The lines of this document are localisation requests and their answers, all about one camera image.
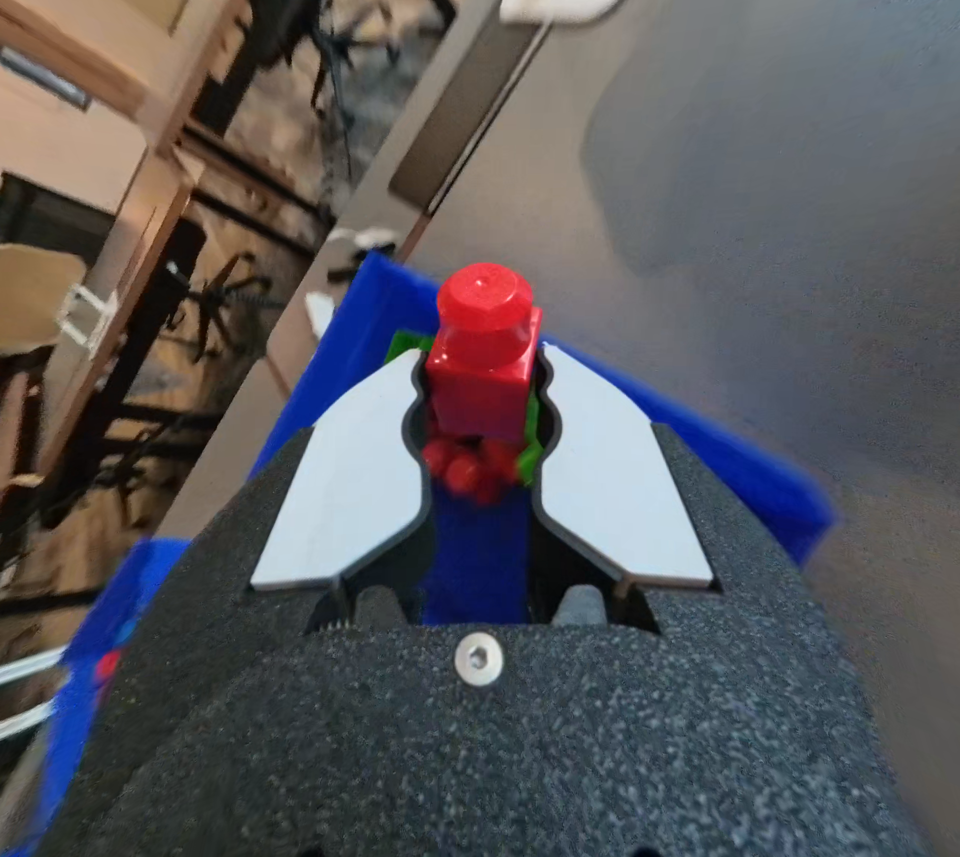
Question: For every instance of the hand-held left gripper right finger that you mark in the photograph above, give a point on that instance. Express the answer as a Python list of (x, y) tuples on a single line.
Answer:
[(615, 490)]

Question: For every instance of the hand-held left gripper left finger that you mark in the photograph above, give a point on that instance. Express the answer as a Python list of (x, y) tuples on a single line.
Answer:
[(338, 497)]

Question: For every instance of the blue plastic bin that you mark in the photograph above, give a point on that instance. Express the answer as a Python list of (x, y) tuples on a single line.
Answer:
[(353, 347)]

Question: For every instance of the red mega block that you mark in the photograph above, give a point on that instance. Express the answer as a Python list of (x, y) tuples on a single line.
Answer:
[(465, 470), (483, 362)]

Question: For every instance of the wooden table frame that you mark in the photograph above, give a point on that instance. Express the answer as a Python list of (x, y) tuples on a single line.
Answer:
[(180, 77)]

